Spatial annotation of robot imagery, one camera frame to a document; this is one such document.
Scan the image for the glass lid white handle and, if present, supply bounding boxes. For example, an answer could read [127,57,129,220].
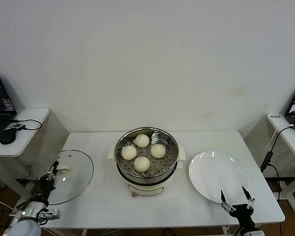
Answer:
[40,149,94,206]

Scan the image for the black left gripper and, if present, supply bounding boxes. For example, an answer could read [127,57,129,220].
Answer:
[35,159,61,201]

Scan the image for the white flat cable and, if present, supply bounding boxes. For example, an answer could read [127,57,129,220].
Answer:
[265,124,295,149]

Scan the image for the black laptop dark screen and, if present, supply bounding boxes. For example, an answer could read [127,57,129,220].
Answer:
[0,72,17,146]

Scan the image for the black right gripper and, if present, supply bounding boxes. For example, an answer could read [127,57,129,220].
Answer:
[220,186,256,228]

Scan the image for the black looped usb cable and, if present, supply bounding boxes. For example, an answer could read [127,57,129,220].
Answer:
[12,118,42,131]

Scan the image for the white steamed baozi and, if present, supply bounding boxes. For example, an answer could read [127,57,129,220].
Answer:
[121,145,138,160]
[133,156,150,173]
[150,144,167,159]
[135,134,150,148]

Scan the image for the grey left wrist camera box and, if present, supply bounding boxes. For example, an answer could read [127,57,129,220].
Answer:
[39,207,60,221]

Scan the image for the white round plate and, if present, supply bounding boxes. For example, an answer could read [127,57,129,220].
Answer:
[188,150,249,204]

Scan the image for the small black usb hub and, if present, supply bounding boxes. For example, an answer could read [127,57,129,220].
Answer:
[11,122,27,131]

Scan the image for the black computer mouse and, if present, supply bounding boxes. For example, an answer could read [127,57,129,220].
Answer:
[0,128,17,145]

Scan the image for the white side table labelled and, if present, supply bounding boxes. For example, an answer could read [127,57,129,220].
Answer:
[244,108,295,214]

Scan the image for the perforated steel steamer basket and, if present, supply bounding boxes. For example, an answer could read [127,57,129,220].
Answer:
[114,127,179,184]

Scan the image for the black cable with adapter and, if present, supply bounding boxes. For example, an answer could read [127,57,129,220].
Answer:
[260,125,295,202]

